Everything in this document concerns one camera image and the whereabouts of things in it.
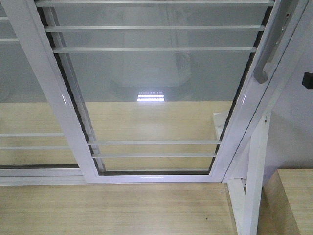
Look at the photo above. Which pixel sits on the white framed sliding glass door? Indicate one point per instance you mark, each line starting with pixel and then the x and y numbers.
pixel 163 89

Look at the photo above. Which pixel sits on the grey curved door handle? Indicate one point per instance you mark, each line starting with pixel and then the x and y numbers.
pixel 275 28

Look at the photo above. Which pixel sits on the black robot part at edge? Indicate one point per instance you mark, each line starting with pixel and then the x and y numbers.
pixel 307 81

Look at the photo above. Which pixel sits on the light plywood base board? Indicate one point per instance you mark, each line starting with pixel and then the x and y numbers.
pixel 123 209

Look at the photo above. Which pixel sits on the white framed fixed glass panel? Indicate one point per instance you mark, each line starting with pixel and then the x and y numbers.
pixel 27 24

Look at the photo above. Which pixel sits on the light wooden box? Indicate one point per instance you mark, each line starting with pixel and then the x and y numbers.
pixel 289 194

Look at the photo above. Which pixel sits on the white triangular support bracket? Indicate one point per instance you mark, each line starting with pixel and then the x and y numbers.
pixel 245 201

